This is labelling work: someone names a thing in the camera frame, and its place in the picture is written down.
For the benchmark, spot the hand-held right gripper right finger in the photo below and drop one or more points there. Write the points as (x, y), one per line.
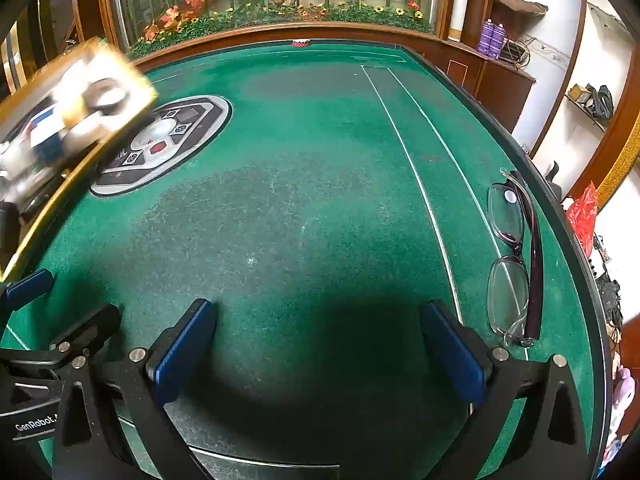
(452, 355)

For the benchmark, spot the grey black bag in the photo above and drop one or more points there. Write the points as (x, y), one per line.
(600, 102)

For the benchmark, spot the purple frame eyeglasses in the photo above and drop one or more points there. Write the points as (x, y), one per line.
(536, 270)

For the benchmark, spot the purple spray can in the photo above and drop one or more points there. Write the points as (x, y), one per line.
(498, 41)
(486, 37)

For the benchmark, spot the artificial flower display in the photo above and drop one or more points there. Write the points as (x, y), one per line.
(250, 10)

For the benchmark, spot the red plastic bag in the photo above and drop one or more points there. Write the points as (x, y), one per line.
(582, 215)

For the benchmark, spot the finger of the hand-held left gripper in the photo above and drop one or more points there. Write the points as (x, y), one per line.
(90, 325)
(30, 287)

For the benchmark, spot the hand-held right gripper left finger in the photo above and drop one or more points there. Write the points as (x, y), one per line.
(185, 350)

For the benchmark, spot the yellow taped foam box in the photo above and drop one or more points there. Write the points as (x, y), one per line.
(115, 72)

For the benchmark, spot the small red white container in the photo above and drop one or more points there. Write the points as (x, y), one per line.
(300, 43)

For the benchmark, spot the grey table control panel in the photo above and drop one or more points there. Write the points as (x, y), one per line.
(165, 135)

